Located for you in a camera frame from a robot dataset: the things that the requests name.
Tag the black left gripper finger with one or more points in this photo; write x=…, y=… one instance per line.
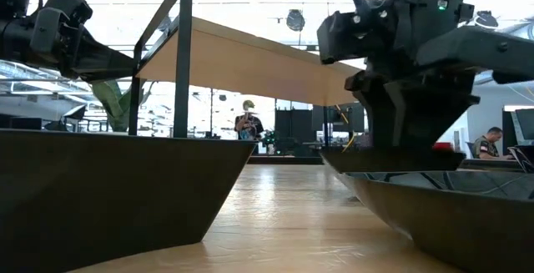
x=100, y=64

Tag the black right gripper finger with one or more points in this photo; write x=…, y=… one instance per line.
x=438, y=118
x=394, y=122

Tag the black wavy-edged mini plate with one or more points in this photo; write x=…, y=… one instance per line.
x=396, y=162
x=104, y=189
x=459, y=223

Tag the red box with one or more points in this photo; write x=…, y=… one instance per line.
x=443, y=146

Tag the green plant in white pot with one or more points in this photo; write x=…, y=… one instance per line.
x=110, y=102

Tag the black angled lamp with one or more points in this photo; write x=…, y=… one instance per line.
x=77, y=112

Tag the seated person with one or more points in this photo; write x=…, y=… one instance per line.
x=488, y=145

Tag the black computer monitor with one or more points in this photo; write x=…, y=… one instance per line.
x=21, y=122
x=526, y=124

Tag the black cabinet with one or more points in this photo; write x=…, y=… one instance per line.
x=296, y=127

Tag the standing person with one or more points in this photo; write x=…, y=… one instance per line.
x=248, y=124

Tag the wooden shelf with black legs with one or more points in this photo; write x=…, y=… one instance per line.
x=250, y=64

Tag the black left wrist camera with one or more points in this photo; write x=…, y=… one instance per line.
x=69, y=3

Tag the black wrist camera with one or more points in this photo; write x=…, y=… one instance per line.
x=69, y=3
x=342, y=37

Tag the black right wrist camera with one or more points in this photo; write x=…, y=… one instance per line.
x=342, y=37

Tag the black aluminium table frame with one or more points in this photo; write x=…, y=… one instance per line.
x=283, y=160

